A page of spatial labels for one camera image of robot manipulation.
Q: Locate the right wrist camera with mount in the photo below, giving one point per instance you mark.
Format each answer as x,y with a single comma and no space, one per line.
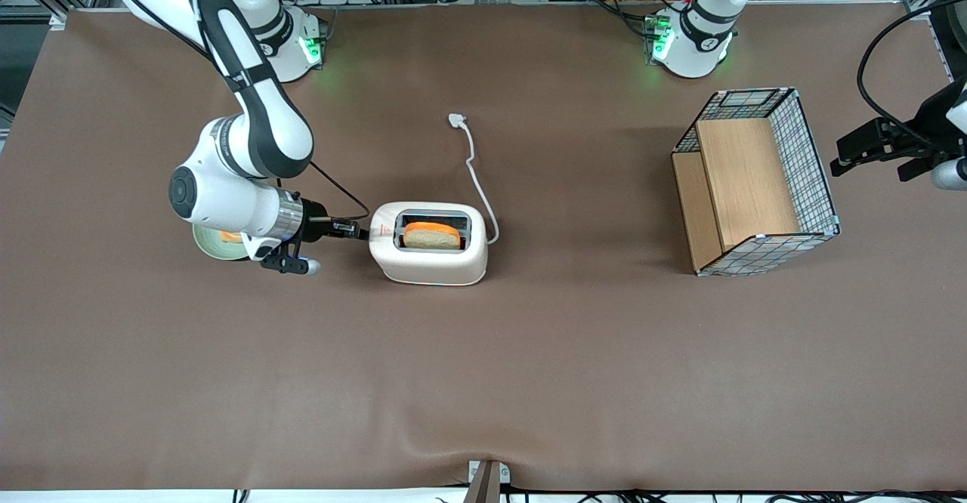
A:
291,263

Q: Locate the pale green plate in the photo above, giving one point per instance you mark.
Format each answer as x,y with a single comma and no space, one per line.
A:
215,250

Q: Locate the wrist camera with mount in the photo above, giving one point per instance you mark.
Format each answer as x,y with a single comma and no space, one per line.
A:
291,263
948,174

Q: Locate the brown table cloth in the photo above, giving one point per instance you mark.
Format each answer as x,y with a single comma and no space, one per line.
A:
483,367

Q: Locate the triangular orange pastry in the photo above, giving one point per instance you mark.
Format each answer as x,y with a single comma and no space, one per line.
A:
230,237

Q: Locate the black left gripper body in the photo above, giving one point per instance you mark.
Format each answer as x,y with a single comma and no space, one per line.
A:
920,130

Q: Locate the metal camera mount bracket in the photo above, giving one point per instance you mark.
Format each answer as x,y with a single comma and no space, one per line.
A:
485,480

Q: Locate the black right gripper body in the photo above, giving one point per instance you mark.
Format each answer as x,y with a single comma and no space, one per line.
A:
313,217

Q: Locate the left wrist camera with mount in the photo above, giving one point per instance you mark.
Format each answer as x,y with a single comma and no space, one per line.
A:
948,174

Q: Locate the white toaster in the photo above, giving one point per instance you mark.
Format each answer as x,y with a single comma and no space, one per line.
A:
430,261

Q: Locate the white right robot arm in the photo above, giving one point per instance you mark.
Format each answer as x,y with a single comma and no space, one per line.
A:
264,125

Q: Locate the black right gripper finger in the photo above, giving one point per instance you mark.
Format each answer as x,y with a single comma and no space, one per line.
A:
344,222
352,232

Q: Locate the bread slice with orange crust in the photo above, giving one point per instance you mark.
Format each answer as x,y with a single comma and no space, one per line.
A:
432,237

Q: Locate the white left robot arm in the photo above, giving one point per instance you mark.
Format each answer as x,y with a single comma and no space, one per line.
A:
695,42

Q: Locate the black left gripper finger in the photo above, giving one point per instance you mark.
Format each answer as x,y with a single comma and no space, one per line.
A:
842,166
869,139

